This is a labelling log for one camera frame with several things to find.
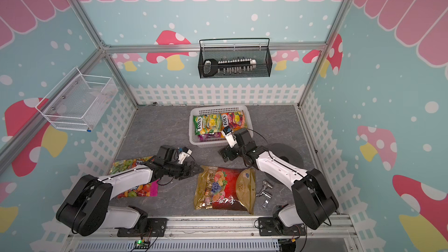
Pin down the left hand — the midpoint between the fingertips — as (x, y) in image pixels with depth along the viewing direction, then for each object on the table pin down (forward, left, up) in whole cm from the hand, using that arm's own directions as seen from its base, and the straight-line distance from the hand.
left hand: (197, 175), depth 84 cm
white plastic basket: (+23, -10, -5) cm, 26 cm away
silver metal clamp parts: (-8, -32, -3) cm, 33 cm away
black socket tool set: (+46, -5, +30) cm, 55 cm away
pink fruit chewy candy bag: (-6, +23, -4) cm, 24 cm away
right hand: (+13, -14, +7) cm, 20 cm away
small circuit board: (-27, +21, -8) cm, 35 cm away
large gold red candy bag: (-6, -14, -1) cm, 15 cm away
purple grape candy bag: (+23, -3, -1) cm, 23 cm away
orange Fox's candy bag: (+32, -17, +4) cm, 36 cm away
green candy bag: (+29, -2, +4) cm, 29 cm away
